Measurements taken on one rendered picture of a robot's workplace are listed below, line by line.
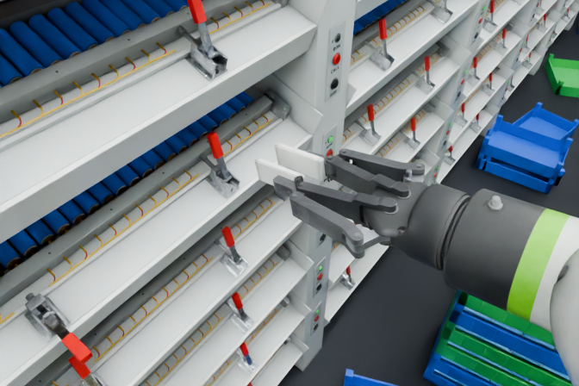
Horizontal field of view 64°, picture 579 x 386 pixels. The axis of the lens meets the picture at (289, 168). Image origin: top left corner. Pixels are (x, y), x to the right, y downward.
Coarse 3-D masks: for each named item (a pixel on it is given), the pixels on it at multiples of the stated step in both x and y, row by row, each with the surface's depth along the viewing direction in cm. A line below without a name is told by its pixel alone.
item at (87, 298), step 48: (288, 96) 73; (240, 144) 70; (288, 144) 72; (192, 192) 63; (240, 192) 65; (96, 240) 56; (144, 240) 57; (192, 240) 62; (96, 288) 53; (0, 336) 48; (0, 384) 45
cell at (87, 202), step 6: (84, 192) 57; (72, 198) 57; (78, 198) 56; (84, 198) 56; (90, 198) 57; (78, 204) 57; (84, 204) 56; (90, 204) 56; (96, 204) 57; (84, 210) 56
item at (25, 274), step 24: (264, 96) 73; (240, 120) 69; (168, 168) 61; (144, 192) 58; (96, 216) 55; (120, 216) 57; (72, 240) 53; (24, 264) 50; (48, 264) 51; (0, 288) 48; (24, 288) 50
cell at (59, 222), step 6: (54, 210) 55; (48, 216) 54; (54, 216) 54; (60, 216) 54; (48, 222) 54; (54, 222) 54; (60, 222) 54; (66, 222) 54; (54, 228) 54; (60, 228) 54
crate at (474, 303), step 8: (464, 296) 103; (472, 296) 101; (464, 304) 104; (472, 304) 103; (480, 304) 102; (488, 304) 100; (480, 312) 103; (488, 312) 102; (496, 312) 100; (504, 312) 99; (496, 320) 102; (504, 320) 101; (512, 320) 99; (520, 320) 98; (520, 328) 100; (528, 328) 98; (536, 328) 97; (536, 336) 99; (544, 336) 97; (552, 344) 98
